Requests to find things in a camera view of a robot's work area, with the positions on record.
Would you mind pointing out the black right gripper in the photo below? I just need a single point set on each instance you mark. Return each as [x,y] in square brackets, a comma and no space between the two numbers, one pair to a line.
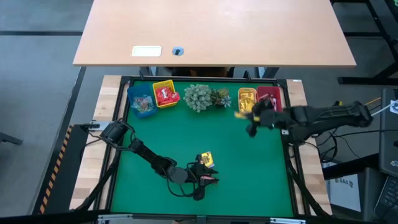
[267,116]

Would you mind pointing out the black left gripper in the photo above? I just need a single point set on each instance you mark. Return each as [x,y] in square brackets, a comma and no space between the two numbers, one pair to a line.
[197,174]

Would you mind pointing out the yellow Sour Patch packet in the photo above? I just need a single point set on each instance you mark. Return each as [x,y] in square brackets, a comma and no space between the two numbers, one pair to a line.
[247,98]
[246,107]
[239,115]

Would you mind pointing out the purple-edged Sour Patch packet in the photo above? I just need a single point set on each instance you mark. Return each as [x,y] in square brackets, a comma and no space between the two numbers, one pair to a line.
[207,159]

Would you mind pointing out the white red candy bar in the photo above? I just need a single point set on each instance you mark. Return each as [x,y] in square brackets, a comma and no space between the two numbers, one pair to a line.
[273,102]

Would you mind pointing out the red Skittles packet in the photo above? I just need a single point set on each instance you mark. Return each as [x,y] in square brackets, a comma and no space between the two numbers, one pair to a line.
[162,101]
[174,97]
[163,92]

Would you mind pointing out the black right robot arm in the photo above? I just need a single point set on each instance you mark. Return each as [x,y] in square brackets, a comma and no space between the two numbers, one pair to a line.
[323,118]

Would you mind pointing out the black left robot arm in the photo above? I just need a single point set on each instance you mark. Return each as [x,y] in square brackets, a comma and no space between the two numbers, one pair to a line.
[149,155]

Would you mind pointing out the orange plastic tub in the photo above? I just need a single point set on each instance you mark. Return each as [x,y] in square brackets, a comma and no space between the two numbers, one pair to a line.
[247,90]

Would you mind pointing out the red plastic bin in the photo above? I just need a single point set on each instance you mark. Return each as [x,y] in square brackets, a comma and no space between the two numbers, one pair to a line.
[270,91]

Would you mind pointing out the small dark succulent plant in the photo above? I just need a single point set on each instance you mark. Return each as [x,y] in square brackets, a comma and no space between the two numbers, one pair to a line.
[221,96]

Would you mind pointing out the pale green bushy plant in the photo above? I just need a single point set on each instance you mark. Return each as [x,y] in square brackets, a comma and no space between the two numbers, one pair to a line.
[197,98]

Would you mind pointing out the light wooden desk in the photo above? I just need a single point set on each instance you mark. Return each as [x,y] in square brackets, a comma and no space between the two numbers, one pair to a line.
[217,31]

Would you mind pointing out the yellow mesh basket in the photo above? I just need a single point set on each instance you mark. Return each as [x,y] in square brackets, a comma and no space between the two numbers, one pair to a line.
[164,83]

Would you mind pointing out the blue plastic bin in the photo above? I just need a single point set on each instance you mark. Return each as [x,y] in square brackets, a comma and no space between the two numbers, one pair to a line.
[136,90]

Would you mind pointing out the white labelled box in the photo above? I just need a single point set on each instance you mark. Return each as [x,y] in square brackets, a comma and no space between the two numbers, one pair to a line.
[345,193]

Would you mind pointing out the white rectangular desk plate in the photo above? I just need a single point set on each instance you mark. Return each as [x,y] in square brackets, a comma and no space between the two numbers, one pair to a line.
[146,51]

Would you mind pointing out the grey computer case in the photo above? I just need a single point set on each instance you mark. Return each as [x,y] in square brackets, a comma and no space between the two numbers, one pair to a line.
[388,140]

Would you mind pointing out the yellow black hazard tape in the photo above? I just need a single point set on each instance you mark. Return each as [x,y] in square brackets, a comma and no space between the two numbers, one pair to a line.
[58,161]

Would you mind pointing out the black keyboard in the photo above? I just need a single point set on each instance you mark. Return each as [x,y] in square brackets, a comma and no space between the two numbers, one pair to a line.
[388,199]

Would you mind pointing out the black chair base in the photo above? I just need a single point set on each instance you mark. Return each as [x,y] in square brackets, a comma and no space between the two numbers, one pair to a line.
[9,139]

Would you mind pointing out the black camera block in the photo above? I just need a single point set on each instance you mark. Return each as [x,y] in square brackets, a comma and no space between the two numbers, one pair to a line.
[201,220]

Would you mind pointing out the silver aluminium bracket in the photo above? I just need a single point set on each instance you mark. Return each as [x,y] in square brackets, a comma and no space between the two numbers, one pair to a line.
[115,217]
[287,221]

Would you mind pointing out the black desk leg frame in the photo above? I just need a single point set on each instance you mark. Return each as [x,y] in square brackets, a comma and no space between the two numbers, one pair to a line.
[357,81]

